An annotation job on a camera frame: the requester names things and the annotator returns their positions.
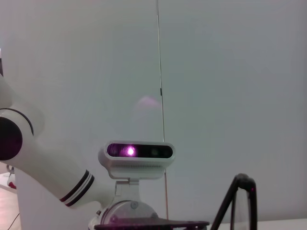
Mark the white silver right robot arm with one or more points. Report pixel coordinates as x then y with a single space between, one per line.
48 163

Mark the white head camera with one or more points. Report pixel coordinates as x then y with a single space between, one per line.
134 167

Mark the red white background object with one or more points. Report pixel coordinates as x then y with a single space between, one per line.
12 184

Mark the round grey head base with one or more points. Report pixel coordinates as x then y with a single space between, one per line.
129 210

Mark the white head camera bracket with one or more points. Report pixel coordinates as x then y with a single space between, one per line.
127 191

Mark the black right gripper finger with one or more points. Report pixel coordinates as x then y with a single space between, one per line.
177 225
129 225

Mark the black glasses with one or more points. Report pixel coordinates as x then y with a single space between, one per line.
253 203

